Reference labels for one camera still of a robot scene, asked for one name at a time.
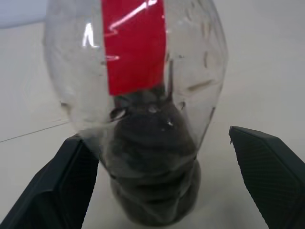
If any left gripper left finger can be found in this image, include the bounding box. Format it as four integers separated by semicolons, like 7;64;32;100
0;133;100;229

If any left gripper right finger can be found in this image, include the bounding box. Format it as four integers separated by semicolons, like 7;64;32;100
228;125;305;229

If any clear red-label cola bottle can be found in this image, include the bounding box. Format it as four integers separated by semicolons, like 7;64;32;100
44;0;229;226

